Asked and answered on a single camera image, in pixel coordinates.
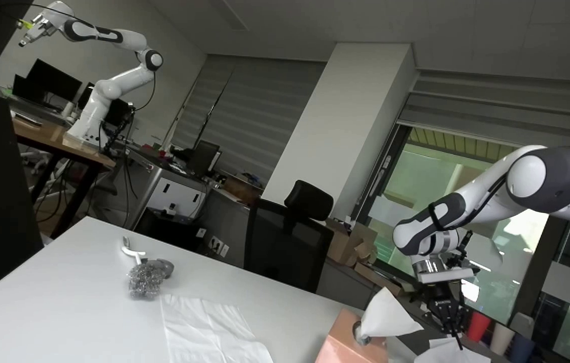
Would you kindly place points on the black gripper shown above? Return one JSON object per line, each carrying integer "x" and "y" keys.
{"x": 443, "y": 294}

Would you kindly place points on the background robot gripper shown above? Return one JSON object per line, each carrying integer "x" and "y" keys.
{"x": 40, "y": 26}

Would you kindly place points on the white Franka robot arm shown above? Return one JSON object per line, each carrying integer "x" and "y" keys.
{"x": 551, "y": 177}

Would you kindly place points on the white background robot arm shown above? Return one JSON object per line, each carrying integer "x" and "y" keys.
{"x": 118, "y": 81}

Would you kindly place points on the pink tissue box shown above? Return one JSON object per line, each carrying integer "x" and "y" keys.
{"x": 337, "y": 345}

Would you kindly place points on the brown cardboard box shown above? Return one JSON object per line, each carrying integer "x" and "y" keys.
{"x": 355, "y": 253}

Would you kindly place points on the red cup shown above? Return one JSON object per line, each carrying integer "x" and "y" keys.
{"x": 480, "y": 327}

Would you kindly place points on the black laptop screen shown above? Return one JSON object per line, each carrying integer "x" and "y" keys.
{"x": 45, "y": 76}

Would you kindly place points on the white cup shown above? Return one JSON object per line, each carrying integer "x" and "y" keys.
{"x": 501, "y": 339}

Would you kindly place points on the blue cup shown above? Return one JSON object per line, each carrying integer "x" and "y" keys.
{"x": 517, "y": 349}

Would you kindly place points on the wooden desk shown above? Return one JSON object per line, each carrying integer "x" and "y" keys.
{"x": 62, "y": 141}

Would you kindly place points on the black office chair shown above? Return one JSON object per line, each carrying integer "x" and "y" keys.
{"x": 286, "y": 245}

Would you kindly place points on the grey metal cabinet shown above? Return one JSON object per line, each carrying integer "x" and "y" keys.
{"x": 164, "y": 194}

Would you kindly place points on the small black monitor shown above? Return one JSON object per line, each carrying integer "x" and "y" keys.
{"x": 204, "y": 157}

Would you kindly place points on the grey roller shutter housing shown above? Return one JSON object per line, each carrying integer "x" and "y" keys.
{"x": 485, "y": 106}

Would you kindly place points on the grey window blinds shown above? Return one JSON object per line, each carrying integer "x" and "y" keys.
{"x": 256, "y": 114}

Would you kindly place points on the small white plastic piece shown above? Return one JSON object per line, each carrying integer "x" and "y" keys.
{"x": 133, "y": 253}

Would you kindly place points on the clear white plastic bag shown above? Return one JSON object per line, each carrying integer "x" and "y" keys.
{"x": 205, "y": 332}

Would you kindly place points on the white power outlet strip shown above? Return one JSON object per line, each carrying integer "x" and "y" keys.
{"x": 217, "y": 246}

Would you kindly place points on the grey crumpled mesh ball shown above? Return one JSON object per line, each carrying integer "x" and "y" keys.
{"x": 149, "y": 275}

